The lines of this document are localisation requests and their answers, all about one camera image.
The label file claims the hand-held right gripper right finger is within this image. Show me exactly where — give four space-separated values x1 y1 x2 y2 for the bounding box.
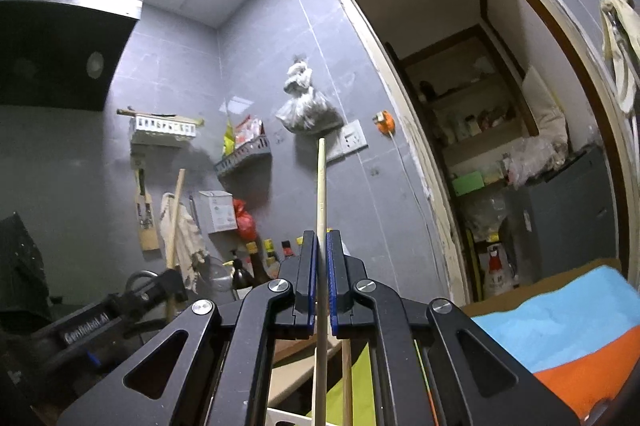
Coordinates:
327 230 581 426

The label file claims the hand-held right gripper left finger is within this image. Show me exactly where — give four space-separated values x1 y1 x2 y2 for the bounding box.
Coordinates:
57 231 317 426

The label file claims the wooden chopstick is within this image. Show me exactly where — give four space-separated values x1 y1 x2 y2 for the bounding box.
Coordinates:
312 137 329 426
341 340 354 426

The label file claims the white plastic utensil holder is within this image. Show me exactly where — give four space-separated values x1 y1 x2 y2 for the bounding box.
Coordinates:
266 406 321 426

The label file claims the yellow cap sauce bottle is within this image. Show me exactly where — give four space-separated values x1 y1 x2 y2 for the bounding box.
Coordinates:
262 239 281 279

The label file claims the black plastic crate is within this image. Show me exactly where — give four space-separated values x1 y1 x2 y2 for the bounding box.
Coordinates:
0 212 51 322

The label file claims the red plastic bag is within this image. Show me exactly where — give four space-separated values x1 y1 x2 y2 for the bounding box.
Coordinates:
232 199 258 242

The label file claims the round translucent bowl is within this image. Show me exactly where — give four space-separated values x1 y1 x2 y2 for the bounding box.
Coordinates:
197 256 236 294

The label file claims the hanging wooden board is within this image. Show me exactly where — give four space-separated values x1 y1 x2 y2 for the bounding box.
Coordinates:
132 166 161 252

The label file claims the hanging white dish cloth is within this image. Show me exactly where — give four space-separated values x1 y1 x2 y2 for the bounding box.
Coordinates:
159 192 211 294

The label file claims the white power socket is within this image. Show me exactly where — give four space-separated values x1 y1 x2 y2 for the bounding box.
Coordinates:
325 120 368 162

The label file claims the wooden stick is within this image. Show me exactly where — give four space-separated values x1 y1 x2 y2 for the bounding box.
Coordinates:
165 169 186 272

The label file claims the red white bottle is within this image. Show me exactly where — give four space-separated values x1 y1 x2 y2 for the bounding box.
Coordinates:
482 243 516 297

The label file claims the red white packet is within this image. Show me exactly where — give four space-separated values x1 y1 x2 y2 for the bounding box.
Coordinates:
235 113 265 147

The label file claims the green box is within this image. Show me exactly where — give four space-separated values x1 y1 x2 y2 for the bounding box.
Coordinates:
450 171 487 197

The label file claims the hanging knotted plastic bag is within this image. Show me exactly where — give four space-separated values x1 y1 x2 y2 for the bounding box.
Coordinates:
275 59 343 137

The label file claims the wooden storage shelf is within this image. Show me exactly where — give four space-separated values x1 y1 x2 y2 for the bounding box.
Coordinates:
400 24 538 217

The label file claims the clear plastic bag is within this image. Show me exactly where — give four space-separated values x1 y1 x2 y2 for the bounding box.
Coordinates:
505 136 571 187

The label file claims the grey metal cabinet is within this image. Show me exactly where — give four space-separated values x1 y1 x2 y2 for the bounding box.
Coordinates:
505 146 623 287

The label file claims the multicolour striped blanket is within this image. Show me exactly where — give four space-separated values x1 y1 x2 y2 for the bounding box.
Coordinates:
345 263 640 426

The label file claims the cream cloth sack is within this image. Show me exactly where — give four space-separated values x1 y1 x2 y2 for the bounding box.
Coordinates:
520 66 568 147

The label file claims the black range hood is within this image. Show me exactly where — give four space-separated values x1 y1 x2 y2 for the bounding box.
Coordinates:
0 0 143 112

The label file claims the cream rubber glove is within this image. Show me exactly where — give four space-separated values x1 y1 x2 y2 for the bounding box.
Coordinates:
600 0 640 114

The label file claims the white wall box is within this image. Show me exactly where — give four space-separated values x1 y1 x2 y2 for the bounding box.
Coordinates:
199 190 237 234

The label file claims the grey wall rack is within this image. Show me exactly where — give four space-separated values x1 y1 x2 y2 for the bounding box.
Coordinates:
214 139 273 177

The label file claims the orange wall hook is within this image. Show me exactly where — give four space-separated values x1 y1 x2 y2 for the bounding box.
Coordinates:
372 111 396 137

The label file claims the cream door frame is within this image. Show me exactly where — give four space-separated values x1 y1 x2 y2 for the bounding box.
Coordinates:
327 0 640 307

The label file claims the white wall rack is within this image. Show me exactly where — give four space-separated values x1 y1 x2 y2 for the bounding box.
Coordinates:
117 107 205 149

